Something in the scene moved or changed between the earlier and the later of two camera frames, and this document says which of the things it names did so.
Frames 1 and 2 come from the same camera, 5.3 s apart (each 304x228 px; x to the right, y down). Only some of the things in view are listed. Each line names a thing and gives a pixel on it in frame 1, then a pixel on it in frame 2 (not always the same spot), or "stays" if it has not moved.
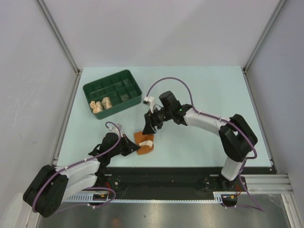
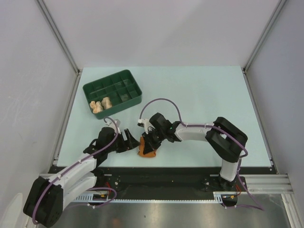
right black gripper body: x=159 y=117 to x=154 y=138
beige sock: x=97 y=107 stays
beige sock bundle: x=106 y=102 stays
